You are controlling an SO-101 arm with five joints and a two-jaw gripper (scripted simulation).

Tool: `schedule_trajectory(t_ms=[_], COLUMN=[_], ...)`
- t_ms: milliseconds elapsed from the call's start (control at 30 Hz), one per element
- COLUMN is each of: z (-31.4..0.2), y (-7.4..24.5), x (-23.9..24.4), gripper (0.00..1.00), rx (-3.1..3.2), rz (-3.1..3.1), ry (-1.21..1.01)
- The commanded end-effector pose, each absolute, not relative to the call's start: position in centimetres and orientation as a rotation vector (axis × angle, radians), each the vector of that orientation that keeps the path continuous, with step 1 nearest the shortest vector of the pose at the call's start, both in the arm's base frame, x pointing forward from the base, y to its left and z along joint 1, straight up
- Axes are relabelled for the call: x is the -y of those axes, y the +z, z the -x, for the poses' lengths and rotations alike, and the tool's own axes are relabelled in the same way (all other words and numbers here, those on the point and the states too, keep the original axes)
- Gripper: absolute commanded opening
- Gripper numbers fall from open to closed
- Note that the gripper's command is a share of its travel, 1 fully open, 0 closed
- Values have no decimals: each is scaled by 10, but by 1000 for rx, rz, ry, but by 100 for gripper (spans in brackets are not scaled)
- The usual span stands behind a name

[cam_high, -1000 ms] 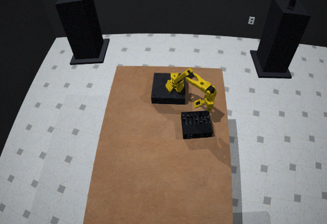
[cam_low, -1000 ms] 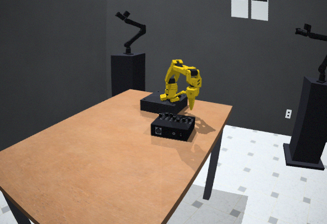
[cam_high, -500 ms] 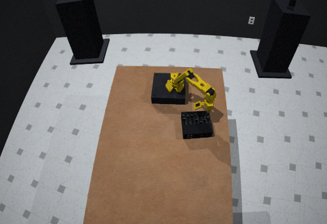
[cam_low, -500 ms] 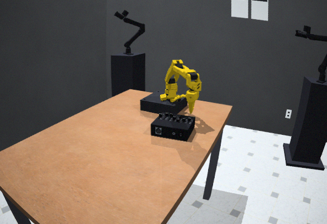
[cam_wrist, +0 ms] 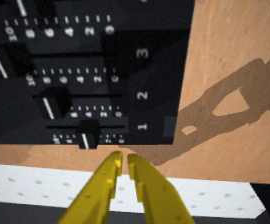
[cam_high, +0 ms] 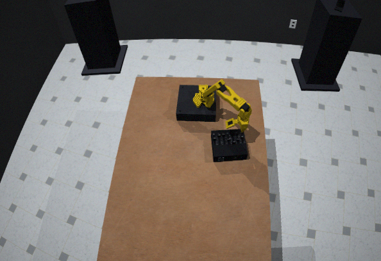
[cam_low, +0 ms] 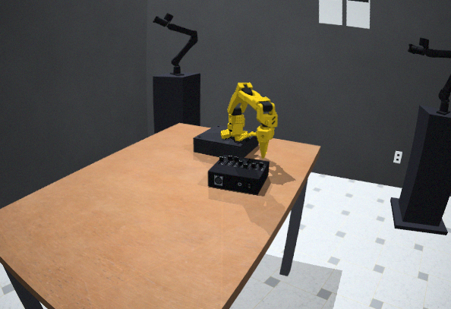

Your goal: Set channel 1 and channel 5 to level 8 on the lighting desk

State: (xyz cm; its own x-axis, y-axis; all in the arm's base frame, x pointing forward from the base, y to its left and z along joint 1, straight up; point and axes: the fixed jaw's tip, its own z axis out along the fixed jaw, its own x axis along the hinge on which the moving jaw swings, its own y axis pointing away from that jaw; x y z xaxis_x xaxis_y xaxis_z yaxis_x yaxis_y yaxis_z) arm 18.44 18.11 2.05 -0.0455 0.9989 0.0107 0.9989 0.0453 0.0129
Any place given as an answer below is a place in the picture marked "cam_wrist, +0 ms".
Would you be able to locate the black lighting desk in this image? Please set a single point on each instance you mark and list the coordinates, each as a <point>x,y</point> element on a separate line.
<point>110,71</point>

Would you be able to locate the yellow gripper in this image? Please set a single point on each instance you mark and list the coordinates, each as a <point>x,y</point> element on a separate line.
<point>162,203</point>

